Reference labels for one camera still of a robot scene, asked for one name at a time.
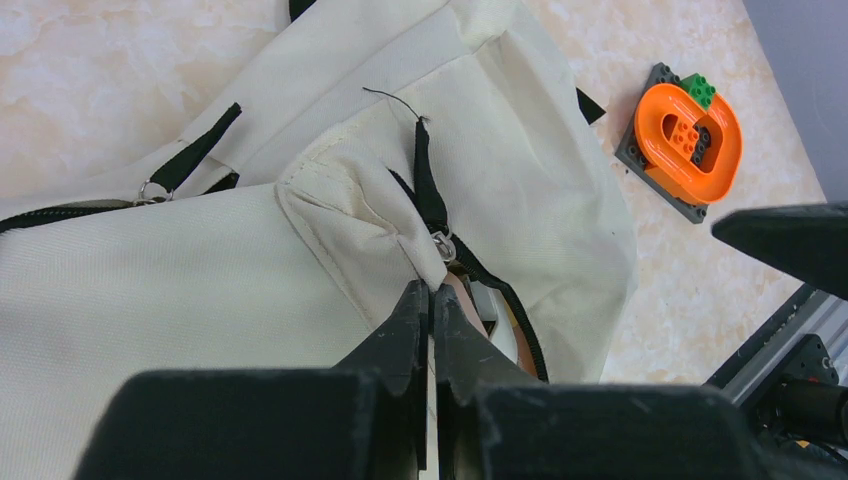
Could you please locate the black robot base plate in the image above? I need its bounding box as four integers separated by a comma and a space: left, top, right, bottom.
706, 285, 847, 467

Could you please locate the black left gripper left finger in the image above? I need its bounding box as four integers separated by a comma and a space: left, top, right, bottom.
75, 281, 430, 479

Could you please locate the green toy brick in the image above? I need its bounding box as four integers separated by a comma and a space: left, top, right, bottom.
679, 73, 717, 111

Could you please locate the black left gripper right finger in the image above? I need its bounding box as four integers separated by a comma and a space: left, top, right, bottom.
433, 286, 767, 479

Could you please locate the orange curved toy track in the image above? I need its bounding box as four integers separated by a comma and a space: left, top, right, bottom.
633, 83, 744, 204

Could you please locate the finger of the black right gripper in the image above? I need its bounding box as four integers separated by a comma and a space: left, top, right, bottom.
711, 202, 847, 300

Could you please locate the cream canvas backpack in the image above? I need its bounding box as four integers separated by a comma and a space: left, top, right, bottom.
1, 1, 637, 479

